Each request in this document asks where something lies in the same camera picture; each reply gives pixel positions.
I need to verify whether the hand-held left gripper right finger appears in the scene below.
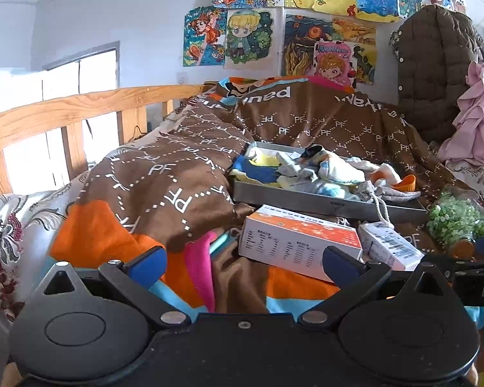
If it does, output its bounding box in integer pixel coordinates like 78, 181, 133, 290
297, 247, 448, 329

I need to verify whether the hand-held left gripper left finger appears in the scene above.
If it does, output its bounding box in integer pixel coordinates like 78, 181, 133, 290
42, 246, 191, 329

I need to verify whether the grey tray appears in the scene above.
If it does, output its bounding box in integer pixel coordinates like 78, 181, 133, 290
231, 141, 428, 223

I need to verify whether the orange white box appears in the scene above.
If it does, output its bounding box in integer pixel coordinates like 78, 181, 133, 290
238, 205, 364, 283

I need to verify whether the small white box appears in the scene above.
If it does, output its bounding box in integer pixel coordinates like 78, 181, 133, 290
358, 222, 426, 272

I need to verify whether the cream patterned quilt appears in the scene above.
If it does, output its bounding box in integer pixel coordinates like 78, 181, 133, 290
444, 157, 484, 202

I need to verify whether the light blue white sock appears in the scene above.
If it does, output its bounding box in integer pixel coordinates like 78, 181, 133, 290
282, 177, 348, 199

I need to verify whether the beige knitted cloth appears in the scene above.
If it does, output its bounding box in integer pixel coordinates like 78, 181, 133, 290
355, 181, 422, 222

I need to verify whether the pile of small socks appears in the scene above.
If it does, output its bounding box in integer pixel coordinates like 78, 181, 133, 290
302, 151, 366, 184

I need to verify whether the orange white sock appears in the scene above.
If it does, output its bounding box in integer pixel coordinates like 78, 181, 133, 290
369, 163, 418, 194

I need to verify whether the pink cloth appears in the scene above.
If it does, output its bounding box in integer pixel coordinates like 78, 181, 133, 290
438, 61, 484, 162

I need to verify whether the blue yellow cloth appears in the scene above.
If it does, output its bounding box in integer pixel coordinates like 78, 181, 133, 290
230, 147, 303, 188

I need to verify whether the floral bed sheet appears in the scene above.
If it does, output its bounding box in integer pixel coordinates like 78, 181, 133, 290
0, 183, 85, 372

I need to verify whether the brown printed blanket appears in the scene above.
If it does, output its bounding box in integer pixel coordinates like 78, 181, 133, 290
50, 76, 484, 323

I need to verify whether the brown quilted jacket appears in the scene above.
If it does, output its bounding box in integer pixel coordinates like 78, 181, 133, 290
390, 5, 484, 144

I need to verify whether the pink girl poster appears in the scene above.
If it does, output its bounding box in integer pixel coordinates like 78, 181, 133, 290
312, 39, 358, 87

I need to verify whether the window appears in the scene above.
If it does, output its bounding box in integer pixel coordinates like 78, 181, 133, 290
42, 41, 121, 162

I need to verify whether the swirly orange blue poster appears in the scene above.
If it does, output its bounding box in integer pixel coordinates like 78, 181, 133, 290
282, 14, 378, 85

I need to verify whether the orange-haired girl blue poster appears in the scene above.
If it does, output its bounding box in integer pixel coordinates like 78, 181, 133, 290
183, 6, 228, 67

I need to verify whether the blond boy green poster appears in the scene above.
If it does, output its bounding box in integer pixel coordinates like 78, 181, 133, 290
225, 7, 284, 69

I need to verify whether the wooden bed rail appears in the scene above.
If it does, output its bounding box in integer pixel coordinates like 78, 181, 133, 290
0, 84, 210, 206

